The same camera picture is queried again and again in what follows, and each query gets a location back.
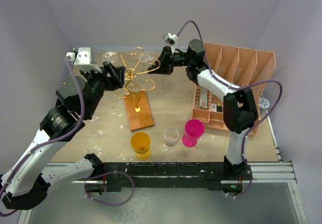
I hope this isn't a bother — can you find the clear wine glass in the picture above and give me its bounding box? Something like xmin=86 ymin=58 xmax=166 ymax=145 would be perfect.
xmin=164 ymin=128 xmax=179 ymax=154
xmin=138 ymin=51 xmax=155 ymax=62
xmin=102 ymin=51 xmax=119 ymax=63

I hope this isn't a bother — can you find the peach plastic file organizer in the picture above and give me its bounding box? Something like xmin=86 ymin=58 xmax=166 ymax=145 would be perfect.
xmin=191 ymin=43 xmax=276 ymax=132

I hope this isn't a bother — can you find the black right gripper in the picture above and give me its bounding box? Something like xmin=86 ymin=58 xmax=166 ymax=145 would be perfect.
xmin=147 ymin=46 xmax=192 ymax=76

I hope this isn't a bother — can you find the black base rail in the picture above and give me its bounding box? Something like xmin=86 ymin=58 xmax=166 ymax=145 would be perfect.
xmin=88 ymin=161 xmax=252 ymax=192

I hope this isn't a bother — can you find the yellow plastic goblet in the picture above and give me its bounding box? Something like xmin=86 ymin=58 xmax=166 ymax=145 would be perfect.
xmin=130 ymin=132 xmax=151 ymax=161

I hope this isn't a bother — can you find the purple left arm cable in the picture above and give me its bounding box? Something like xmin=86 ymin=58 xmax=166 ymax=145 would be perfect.
xmin=0 ymin=54 xmax=135 ymax=216

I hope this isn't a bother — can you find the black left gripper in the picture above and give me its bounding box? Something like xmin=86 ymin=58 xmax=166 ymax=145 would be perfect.
xmin=80 ymin=61 xmax=125 ymax=117

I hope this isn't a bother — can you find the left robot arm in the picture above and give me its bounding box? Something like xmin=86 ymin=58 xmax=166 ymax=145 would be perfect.
xmin=1 ymin=62 xmax=125 ymax=210

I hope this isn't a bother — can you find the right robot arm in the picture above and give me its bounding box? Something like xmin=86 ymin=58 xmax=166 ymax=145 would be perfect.
xmin=147 ymin=39 xmax=258 ymax=179

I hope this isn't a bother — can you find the wooden rack base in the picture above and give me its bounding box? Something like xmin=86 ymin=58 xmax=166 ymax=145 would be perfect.
xmin=124 ymin=91 xmax=154 ymax=131

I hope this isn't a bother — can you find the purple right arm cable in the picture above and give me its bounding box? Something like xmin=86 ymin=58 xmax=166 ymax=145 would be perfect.
xmin=176 ymin=20 xmax=284 ymax=199

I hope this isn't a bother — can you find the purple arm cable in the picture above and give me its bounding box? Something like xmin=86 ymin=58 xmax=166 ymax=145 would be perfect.
xmin=0 ymin=54 xmax=135 ymax=216
xmin=176 ymin=20 xmax=284 ymax=199

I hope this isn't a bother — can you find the gold wire glass rack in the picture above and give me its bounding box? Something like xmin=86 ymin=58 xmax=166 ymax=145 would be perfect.
xmin=114 ymin=47 xmax=155 ymax=99

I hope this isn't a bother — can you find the magenta plastic goblet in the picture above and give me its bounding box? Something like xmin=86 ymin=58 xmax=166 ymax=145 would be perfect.
xmin=182 ymin=119 xmax=205 ymax=147

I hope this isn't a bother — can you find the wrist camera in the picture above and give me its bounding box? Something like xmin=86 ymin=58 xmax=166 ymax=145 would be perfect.
xmin=66 ymin=47 xmax=102 ymax=73
xmin=163 ymin=33 xmax=178 ymax=53

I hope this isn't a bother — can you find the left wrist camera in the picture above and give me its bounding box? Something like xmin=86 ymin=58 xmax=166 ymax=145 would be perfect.
xmin=66 ymin=47 xmax=102 ymax=73

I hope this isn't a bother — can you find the clear wine glass front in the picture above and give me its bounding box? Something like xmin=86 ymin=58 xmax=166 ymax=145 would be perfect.
xmin=164 ymin=128 xmax=179 ymax=154

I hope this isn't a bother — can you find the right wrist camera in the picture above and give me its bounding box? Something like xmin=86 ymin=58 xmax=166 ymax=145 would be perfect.
xmin=163 ymin=33 xmax=178 ymax=53

